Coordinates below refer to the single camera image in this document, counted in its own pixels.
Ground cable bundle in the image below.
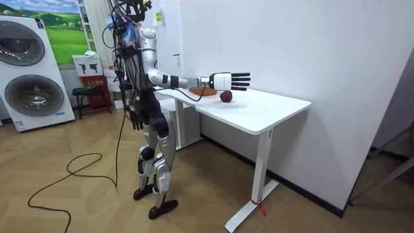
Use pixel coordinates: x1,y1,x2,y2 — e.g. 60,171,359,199
108,0,131,17

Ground white desk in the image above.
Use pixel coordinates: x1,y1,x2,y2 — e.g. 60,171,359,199
154,85,312,233

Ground red apple soft toy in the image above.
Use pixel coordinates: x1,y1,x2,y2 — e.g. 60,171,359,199
219,90,234,104

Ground black floor cable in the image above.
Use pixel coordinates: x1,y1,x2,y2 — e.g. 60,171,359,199
27,111,127,233

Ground red ribbon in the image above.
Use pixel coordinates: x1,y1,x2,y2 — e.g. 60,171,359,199
250,198,268,218

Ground robot body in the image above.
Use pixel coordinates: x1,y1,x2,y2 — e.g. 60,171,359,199
102,0,160,98

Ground white printed cardboard box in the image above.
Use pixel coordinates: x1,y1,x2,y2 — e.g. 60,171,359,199
72,54,104,78

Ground brown wooden board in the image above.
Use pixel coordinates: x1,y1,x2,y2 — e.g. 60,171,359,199
188,86,218,97

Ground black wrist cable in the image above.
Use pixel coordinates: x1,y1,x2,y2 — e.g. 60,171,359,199
161,83,208,103

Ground grey metal frame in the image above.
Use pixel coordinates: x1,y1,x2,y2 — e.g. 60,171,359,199
348,121,414,206

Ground red cabinet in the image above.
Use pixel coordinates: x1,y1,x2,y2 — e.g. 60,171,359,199
82,75,113,110

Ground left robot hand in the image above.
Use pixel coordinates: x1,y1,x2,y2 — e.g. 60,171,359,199
129,108,144,131

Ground robot legs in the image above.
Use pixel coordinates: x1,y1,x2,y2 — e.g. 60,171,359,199
133,92,179,221

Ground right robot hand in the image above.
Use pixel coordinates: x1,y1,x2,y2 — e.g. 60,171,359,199
208,72,252,92

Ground white washing machine tower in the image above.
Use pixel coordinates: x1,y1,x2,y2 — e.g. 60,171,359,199
0,15,76,133

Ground green landscape wall poster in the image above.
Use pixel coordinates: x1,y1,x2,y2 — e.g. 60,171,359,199
0,0,97,67

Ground black stool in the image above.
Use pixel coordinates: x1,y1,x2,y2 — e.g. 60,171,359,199
71,85,113,121

